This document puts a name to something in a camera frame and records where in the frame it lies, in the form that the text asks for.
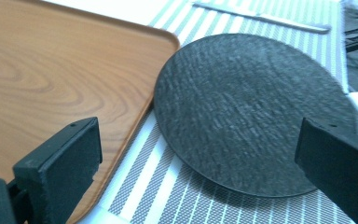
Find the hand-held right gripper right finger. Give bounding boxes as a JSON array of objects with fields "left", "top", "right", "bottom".
[{"left": 294, "top": 117, "right": 358, "bottom": 224}]

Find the round dark grey coaster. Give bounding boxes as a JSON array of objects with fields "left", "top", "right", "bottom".
[{"left": 153, "top": 33, "right": 358, "bottom": 198}]

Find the silver metal utensil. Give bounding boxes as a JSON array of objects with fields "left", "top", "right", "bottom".
[{"left": 192, "top": 0, "right": 332, "bottom": 35}]

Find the wooden tray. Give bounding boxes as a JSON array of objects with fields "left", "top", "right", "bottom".
[{"left": 0, "top": 0, "right": 181, "bottom": 224}]

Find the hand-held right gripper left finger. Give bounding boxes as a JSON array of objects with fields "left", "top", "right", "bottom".
[{"left": 12, "top": 117, "right": 103, "bottom": 224}]

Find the striped grey placemat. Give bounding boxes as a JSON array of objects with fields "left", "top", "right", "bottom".
[{"left": 77, "top": 0, "right": 355, "bottom": 224}]

